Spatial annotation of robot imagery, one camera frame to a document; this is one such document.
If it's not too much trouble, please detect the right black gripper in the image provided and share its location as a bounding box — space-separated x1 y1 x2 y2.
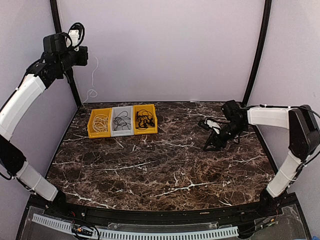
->
203 120 247 151

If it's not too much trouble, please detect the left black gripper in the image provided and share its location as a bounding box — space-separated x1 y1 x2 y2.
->
56 45 88 72

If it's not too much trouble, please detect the white cable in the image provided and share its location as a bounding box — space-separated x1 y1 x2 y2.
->
91 114 110 133
86 56 100 99

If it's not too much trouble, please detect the yellow plastic bin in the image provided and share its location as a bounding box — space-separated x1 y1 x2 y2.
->
133 104 158 135
87 108 112 139

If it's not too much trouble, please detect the grey plastic bin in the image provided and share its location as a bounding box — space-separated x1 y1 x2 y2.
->
110 105 134 137

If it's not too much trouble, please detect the thick black cable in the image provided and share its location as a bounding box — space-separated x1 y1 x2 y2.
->
134 108 156 130

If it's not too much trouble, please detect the thin black cable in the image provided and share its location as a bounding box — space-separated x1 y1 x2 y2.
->
112 110 132 131

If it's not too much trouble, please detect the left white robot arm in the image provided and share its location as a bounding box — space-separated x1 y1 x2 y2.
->
0 29 88 218

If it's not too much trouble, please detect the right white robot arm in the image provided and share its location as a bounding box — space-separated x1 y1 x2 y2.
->
198 100 320 199

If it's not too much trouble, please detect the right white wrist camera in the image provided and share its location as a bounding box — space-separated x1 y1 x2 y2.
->
198 118 221 134

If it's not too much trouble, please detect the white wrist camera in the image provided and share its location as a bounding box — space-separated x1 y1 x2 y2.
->
198 118 221 134
66 22 85 52

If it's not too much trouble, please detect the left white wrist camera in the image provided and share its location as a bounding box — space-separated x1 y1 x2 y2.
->
66 22 85 52

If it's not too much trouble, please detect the left black frame post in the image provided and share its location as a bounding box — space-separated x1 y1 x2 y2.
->
49 0 83 107

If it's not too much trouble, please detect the black frame post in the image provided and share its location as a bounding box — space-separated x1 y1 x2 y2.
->
241 0 272 106
49 0 83 107

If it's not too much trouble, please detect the white slotted cable duct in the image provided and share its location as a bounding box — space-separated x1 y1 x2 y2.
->
31 213 239 240

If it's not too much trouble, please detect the black front rail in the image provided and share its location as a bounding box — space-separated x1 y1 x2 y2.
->
42 192 298 228

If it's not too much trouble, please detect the right black frame post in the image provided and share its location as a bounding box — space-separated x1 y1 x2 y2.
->
241 0 272 106

